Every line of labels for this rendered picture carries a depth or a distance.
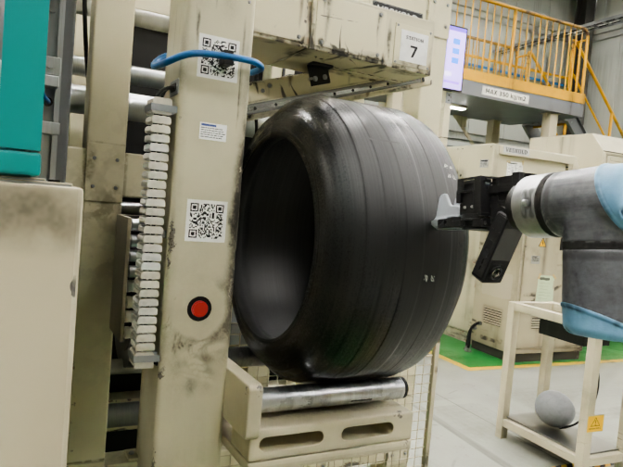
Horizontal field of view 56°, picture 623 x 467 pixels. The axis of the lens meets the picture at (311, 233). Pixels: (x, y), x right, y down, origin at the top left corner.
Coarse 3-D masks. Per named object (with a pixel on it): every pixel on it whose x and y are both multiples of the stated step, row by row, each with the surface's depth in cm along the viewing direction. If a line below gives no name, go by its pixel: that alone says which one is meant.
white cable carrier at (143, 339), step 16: (160, 112) 101; (160, 128) 101; (160, 144) 101; (160, 160) 102; (144, 176) 105; (160, 176) 102; (144, 192) 103; (160, 192) 102; (144, 208) 102; (160, 208) 102; (144, 224) 105; (160, 224) 103; (144, 240) 102; (160, 240) 103; (144, 256) 102; (160, 256) 103; (144, 272) 102; (144, 288) 104; (144, 304) 102; (144, 320) 103; (144, 336) 103; (144, 352) 103; (144, 368) 103
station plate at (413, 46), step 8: (408, 32) 153; (416, 32) 155; (400, 40) 152; (408, 40) 154; (416, 40) 155; (424, 40) 156; (400, 48) 153; (408, 48) 154; (416, 48) 155; (424, 48) 156; (400, 56) 153; (408, 56) 154; (416, 56) 155; (424, 56) 156; (424, 64) 157
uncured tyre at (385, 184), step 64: (320, 128) 106; (384, 128) 108; (256, 192) 147; (320, 192) 102; (384, 192) 99; (448, 192) 106; (256, 256) 149; (320, 256) 101; (384, 256) 98; (448, 256) 105; (256, 320) 130; (320, 320) 102; (384, 320) 102; (448, 320) 110
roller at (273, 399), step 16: (320, 384) 113; (336, 384) 114; (352, 384) 115; (368, 384) 117; (384, 384) 118; (400, 384) 120; (272, 400) 106; (288, 400) 108; (304, 400) 109; (320, 400) 111; (336, 400) 113; (352, 400) 115; (368, 400) 117
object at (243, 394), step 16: (240, 368) 110; (240, 384) 103; (256, 384) 101; (224, 400) 110; (240, 400) 103; (256, 400) 100; (224, 416) 109; (240, 416) 102; (256, 416) 101; (240, 432) 102; (256, 432) 101
